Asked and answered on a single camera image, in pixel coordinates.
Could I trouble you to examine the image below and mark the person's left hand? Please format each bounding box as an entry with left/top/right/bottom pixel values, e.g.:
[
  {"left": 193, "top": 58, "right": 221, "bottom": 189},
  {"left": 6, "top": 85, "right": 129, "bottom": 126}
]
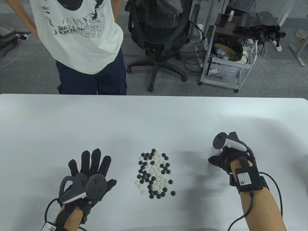
[{"left": 68, "top": 148, "right": 117, "bottom": 223}]

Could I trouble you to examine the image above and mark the person's right hand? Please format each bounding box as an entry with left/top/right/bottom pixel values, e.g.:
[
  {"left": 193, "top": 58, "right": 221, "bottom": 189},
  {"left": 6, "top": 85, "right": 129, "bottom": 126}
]
[{"left": 208, "top": 132, "right": 255, "bottom": 175}]

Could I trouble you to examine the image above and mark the mixed black white go stones pile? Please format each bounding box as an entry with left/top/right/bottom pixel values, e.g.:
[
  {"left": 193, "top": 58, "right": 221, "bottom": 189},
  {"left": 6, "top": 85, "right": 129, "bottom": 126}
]
[{"left": 135, "top": 149, "right": 176, "bottom": 199}]

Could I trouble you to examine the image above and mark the person's left forearm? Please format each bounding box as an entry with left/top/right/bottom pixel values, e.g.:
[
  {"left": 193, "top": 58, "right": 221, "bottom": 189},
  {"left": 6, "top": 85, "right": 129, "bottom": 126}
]
[{"left": 54, "top": 203, "right": 84, "bottom": 231}]

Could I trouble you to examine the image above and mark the person's right forearm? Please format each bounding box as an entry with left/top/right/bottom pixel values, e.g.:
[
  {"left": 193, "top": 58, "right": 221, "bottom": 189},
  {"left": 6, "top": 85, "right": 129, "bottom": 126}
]
[{"left": 230, "top": 159, "right": 288, "bottom": 231}]

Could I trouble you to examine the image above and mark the grey white left hand controller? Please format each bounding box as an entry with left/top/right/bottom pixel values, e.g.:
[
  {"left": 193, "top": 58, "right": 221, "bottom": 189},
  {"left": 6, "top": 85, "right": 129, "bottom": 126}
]
[{"left": 59, "top": 174, "right": 107, "bottom": 203}]

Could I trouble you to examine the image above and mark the grey white hand controller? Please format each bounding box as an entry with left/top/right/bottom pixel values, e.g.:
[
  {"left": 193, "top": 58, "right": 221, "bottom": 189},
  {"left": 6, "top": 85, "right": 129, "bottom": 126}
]
[
  {"left": 212, "top": 132, "right": 248, "bottom": 152},
  {"left": 59, "top": 174, "right": 107, "bottom": 203}
]

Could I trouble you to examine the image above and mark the grey white right hand controller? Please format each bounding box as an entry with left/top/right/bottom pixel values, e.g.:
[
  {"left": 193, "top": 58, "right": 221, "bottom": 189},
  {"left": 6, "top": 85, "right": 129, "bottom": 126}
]
[{"left": 212, "top": 132, "right": 248, "bottom": 152}]

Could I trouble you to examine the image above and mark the white utility cart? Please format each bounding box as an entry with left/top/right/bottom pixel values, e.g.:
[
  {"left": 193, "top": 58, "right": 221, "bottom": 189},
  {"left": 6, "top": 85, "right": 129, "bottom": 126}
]
[{"left": 198, "top": 13, "right": 259, "bottom": 93}]

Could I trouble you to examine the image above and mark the white power strip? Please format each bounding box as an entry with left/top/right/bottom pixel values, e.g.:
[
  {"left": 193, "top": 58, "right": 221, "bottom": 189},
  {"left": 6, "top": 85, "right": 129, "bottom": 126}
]
[{"left": 269, "top": 38, "right": 282, "bottom": 52}]

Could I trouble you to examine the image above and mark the black mesh office chair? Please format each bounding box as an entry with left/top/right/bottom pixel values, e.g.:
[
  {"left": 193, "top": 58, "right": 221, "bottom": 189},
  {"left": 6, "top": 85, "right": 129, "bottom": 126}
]
[{"left": 124, "top": 0, "right": 194, "bottom": 92}]

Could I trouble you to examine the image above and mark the grey metal floor foot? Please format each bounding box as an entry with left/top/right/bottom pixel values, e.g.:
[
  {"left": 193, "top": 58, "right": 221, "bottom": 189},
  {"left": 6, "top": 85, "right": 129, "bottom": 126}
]
[{"left": 289, "top": 43, "right": 306, "bottom": 67}]

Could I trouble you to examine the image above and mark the black cloth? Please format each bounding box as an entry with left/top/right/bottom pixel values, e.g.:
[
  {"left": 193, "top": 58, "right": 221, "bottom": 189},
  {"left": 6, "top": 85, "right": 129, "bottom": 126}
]
[{"left": 233, "top": 11, "right": 287, "bottom": 41}]

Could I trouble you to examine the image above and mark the floor socket box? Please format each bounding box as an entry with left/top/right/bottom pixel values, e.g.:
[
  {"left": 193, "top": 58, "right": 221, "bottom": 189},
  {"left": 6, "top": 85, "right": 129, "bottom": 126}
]
[{"left": 16, "top": 32, "right": 32, "bottom": 41}]

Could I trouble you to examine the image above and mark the tan shoe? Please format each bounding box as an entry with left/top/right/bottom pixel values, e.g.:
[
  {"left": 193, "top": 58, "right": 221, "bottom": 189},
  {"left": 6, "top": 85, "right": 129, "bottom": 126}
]
[{"left": 296, "top": 28, "right": 308, "bottom": 40}]

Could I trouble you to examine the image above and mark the black power adapter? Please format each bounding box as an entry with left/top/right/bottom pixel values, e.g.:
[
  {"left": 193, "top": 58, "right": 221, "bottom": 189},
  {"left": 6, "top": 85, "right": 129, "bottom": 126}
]
[{"left": 191, "top": 4, "right": 200, "bottom": 24}]

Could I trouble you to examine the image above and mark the white desk leg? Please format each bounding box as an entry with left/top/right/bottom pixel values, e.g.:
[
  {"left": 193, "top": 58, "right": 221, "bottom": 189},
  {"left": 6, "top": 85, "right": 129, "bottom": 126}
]
[{"left": 279, "top": 0, "right": 296, "bottom": 27}]

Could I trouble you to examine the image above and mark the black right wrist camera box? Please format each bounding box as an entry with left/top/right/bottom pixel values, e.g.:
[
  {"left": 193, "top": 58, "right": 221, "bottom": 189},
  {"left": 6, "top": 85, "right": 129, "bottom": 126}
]
[{"left": 235, "top": 167, "right": 263, "bottom": 192}]

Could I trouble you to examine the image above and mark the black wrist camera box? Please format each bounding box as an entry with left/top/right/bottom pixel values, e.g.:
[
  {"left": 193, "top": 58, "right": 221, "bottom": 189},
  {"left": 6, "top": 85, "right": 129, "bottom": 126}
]
[
  {"left": 40, "top": 221, "right": 69, "bottom": 231},
  {"left": 235, "top": 167, "right": 263, "bottom": 192}
]

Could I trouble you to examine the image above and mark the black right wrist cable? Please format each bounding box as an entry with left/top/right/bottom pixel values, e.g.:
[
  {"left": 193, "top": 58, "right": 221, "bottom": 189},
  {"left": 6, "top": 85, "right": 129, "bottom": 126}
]
[{"left": 227, "top": 171, "right": 282, "bottom": 231}]

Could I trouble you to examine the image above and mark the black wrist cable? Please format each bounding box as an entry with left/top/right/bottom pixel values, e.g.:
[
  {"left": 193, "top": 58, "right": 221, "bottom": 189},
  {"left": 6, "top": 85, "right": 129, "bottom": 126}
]
[
  {"left": 45, "top": 197, "right": 60, "bottom": 222},
  {"left": 227, "top": 171, "right": 282, "bottom": 231}
]

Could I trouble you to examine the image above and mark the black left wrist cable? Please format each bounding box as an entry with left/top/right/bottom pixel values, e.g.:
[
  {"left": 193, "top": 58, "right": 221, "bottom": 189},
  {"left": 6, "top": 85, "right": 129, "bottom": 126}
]
[{"left": 45, "top": 197, "right": 60, "bottom": 222}]

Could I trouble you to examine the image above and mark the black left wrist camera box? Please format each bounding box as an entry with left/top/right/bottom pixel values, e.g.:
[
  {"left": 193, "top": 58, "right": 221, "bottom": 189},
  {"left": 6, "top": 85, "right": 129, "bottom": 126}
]
[{"left": 40, "top": 221, "right": 69, "bottom": 231}]

